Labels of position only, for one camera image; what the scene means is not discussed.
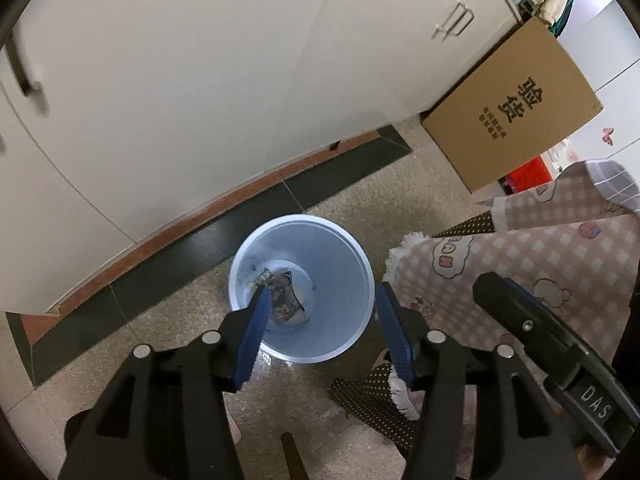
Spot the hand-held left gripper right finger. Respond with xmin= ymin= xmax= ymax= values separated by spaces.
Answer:
xmin=375 ymin=283 xmax=589 ymax=480

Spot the blue plastic trash bin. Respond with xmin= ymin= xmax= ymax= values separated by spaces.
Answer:
xmin=228 ymin=214 xmax=376 ymax=365

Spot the red plastic container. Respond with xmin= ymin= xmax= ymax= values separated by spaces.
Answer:
xmin=500 ymin=156 xmax=554 ymax=195

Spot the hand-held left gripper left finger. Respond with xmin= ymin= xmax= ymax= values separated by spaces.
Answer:
xmin=59 ymin=286 xmax=272 ymax=480

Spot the pink slipper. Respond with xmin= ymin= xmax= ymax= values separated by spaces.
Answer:
xmin=226 ymin=405 xmax=242 ymax=445

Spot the brown dotted cloth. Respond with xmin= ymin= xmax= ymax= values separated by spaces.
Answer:
xmin=330 ymin=210 xmax=497 ymax=457

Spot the crumpled silver wrapper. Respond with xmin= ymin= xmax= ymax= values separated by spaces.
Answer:
xmin=247 ymin=269 xmax=307 ymax=328

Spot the metal cabinet handle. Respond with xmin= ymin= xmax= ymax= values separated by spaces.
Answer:
xmin=4 ymin=29 xmax=51 ymax=113
xmin=432 ymin=15 xmax=475 ymax=42
xmin=441 ymin=2 xmax=473 ymax=27

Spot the pink checked tablecloth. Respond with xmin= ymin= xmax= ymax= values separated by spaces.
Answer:
xmin=385 ymin=160 xmax=640 ymax=431

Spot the white cabinet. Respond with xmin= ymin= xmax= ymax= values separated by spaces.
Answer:
xmin=0 ymin=0 xmax=524 ymax=315

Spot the wooden chair leg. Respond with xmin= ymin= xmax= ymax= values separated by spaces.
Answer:
xmin=280 ymin=432 xmax=311 ymax=480

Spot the brown cardboard box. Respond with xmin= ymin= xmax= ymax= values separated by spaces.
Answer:
xmin=421 ymin=16 xmax=604 ymax=193

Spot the grey grid cloth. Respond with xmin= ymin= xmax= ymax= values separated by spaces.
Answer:
xmin=585 ymin=159 xmax=640 ymax=213

